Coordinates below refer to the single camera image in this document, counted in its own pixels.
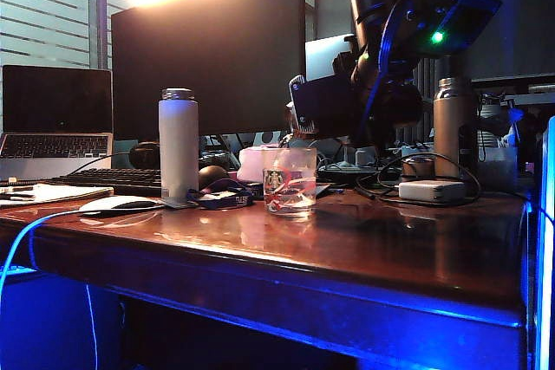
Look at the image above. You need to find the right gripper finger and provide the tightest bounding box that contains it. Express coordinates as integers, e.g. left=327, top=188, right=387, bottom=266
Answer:
left=359, top=127, right=389, bottom=148
left=333, top=51, right=362, bottom=79

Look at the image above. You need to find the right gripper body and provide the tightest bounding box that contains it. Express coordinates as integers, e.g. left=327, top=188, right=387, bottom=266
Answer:
left=356, top=18, right=424, bottom=85

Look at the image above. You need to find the black thermos bottle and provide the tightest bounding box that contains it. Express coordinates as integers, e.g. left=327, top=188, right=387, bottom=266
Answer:
left=287, top=74, right=425, bottom=146

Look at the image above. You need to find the silver thermos bottle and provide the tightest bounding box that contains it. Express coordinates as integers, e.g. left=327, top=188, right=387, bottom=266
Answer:
left=433, top=76, right=478, bottom=180

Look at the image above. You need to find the glass cup with logo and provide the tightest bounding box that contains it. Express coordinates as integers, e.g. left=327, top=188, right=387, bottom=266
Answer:
left=262, top=147, right=318, bottom=220

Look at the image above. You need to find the white thermos bottle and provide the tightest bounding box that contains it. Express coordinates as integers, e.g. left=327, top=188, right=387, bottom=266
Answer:
left=158, top=87, right=200, bottom=204

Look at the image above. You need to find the silver laptop lid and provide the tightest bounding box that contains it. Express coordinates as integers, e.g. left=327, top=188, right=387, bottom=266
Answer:
left=304, top=33, right=357, bottom=81

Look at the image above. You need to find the small brown round container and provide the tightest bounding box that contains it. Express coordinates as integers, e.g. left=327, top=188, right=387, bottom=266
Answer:
left=402, top=156, right=435, bottom=179

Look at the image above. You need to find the white power adapter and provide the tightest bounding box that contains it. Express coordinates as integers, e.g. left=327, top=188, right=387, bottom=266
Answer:
left=397, top=179, right=467, bottom=205

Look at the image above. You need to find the white ribbed object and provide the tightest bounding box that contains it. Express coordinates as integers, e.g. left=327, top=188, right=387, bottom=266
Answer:
left=478, top=102, right=509, bottom=150

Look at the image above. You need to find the pink tissue pack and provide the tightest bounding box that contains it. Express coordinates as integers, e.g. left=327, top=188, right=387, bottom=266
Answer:
left=237, top=143, right=287, bottom=185

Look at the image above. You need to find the translucent plastic box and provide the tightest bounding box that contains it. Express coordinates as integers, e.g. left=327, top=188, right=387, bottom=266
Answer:
left=479, top=146, right=519, bottom=191

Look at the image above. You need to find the large black monitor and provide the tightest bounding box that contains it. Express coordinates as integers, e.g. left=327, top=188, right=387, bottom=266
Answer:
left=111, top=0, right=307, bottom=142

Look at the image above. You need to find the dark domed object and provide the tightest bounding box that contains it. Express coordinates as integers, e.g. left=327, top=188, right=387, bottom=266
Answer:
left=198, top=165, right=230, bottom=191

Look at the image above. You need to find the black spherical object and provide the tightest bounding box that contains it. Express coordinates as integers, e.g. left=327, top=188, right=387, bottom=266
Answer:
left=128, top=141, right=160, bottom=171

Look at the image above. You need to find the black computer keyboard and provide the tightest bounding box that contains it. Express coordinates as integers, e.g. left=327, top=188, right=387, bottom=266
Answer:
left=45, top=167, right=164, bottom=198

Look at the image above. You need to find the white computer mouse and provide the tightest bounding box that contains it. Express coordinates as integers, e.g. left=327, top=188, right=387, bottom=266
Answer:
left=79, top=195, right=164, bottom=217

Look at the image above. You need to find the open silver laptop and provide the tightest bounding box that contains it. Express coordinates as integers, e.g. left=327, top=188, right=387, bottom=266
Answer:
left=0, top=64, right=114, bottom=183

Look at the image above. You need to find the white paper notepad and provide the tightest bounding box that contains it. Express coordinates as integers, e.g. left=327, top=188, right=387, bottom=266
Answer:
left=0, top=182, right=114, bottom=209

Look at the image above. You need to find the striped frosted window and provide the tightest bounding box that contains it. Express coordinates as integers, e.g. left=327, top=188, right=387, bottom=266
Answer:
left=0, top=0, right=131, bottom=70

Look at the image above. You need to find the black charger cable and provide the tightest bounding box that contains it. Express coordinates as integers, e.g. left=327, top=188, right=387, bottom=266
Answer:
left=355, top=152, right=483, bottom=209

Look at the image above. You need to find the dark wall shelf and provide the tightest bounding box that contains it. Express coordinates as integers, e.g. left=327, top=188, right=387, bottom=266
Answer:
left=471, top=73, right=555, bottom=107

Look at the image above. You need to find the blue lanyard with badge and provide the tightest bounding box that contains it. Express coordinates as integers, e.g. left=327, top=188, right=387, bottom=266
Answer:
left=163, top=178, right=256, bottom=211

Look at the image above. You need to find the vertical frame post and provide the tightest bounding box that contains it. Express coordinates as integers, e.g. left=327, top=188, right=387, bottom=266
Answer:
left=533, top=114, right=555, bottom=370

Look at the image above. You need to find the thin white cable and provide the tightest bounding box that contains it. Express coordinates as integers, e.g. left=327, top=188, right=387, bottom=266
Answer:
left=84, top=283, right=100, bottom=370

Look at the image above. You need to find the white mouse cable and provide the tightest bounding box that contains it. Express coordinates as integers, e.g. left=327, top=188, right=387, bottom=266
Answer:
left=0, top=207, right=88, bottom=302

